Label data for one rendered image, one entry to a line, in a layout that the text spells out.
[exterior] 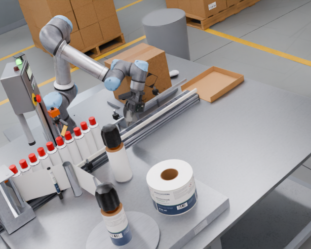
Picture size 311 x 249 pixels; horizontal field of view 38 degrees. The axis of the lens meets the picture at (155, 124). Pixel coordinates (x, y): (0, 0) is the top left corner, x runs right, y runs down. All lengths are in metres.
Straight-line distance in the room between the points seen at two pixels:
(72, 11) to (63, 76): 3.03
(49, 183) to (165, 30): 2.70
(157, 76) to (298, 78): 2.05
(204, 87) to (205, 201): 1.06
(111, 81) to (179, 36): 2.43
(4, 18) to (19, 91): 5.61
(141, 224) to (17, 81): 0.82
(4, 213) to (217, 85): 1.50
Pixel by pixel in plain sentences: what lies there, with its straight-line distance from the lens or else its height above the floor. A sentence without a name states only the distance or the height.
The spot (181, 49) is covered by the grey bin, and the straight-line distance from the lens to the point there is 4.70.
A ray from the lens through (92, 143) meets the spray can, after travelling 2.35.
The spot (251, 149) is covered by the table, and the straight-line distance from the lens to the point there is 2.29.
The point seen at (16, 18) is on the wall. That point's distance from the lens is 7.74.
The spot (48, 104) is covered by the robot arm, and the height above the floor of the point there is 1.11.
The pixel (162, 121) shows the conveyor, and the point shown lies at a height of 0.86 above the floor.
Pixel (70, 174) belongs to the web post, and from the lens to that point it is 2.11.
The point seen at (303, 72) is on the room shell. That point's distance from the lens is 4.60.
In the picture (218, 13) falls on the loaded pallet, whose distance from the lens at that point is 5.93.
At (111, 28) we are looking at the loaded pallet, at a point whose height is 0.24.
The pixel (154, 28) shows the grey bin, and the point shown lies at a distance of 4.55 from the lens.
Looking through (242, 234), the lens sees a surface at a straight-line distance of 2.71.
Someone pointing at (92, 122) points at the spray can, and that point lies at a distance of 2.33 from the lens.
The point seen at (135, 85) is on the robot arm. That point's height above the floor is 1.14.
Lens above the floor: 2.25
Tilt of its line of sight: 33 degrees down
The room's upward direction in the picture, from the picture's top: 14 degrees counter-clockwise
